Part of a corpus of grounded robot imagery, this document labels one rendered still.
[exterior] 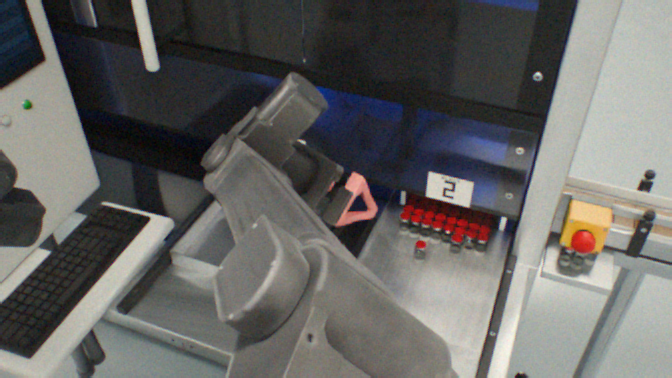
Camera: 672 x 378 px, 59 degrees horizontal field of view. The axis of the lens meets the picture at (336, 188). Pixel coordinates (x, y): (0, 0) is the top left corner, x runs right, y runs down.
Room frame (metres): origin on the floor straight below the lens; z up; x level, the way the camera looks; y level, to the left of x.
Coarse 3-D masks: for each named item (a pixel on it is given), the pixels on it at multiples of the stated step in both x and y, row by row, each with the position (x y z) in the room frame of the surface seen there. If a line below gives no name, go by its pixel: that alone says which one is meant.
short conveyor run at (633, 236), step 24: (576, 192) 0.96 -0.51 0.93; (600, 192) 0.95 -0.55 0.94; (624, 192) 0.92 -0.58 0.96; (648, 192) 0.93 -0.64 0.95; (624, 216) 0.86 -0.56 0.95; (648, 216) 0.81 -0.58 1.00; (624, 240) 0.83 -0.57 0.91; (648, 240) 0.82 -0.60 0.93; (624, 264) 0.83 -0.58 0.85; (648, 264) 0.81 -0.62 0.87
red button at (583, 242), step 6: (576, 234) 0.75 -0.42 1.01; (582, 234) 0.75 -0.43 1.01; (588, 234) 0.75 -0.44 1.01; (576, 240) 0.74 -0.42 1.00; (582, 240) 0.74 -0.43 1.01; (588, 240) 0.73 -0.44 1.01; (594, 240) 0.74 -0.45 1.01; (576, 246) 0.74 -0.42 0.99; (582, 246) 0.73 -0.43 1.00; (588, 246) 0.73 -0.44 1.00; (594, 246) 0.73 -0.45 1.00; (582, 252) 0.73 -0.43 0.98; (588, 252) 0.73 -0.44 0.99
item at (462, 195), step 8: (432, 176) 0.87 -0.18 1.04; (440, 176) 0.87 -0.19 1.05; (432, 184) 0.87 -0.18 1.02; (440, 184) 0.87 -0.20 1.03; (448, 184) 0.86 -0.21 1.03; (456, 184) 0.86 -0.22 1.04; (464, 184) 0.85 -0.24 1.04; (472, 184) 0.85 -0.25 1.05; (432, 192) 0.87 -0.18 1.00; (440, 192) 0.87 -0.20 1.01; (448, 192) 0.86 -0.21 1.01; (456, 192) 0.85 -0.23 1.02; (464, 192) 0.85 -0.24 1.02; (448, 200) 0.86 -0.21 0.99; (456, 200) 0.85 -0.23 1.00; (464, 200) 0.85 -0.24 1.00
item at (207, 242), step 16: (336, 192) 1.02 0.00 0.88; (208, 208) 0.93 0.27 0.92; (208, 224) 0.91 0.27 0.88; (224, 224) 0.91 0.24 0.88; (192, 240) 0.86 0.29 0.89; (208, 240) 0.86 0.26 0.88; (224, 240) 0.86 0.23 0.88; (176, 256) 0.80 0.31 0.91; (192, 256) 0.82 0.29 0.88; (208, 256) 0.82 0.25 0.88; (224, 256) 0.82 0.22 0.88; (208, 272) 0.77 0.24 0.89
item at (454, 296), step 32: (384, 224) 0.91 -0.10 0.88; (512, 224) 0.88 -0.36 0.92; (384, 256) 0.82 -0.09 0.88; (448, 256) 0.82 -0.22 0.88; (480, 256) 0.82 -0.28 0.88; (416, 288) 0.74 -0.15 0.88; (448, 288) 0.74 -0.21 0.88; (480, 288) 0.74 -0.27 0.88; (448, 320) 0.66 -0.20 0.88; (480, 320) 0.66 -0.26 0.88
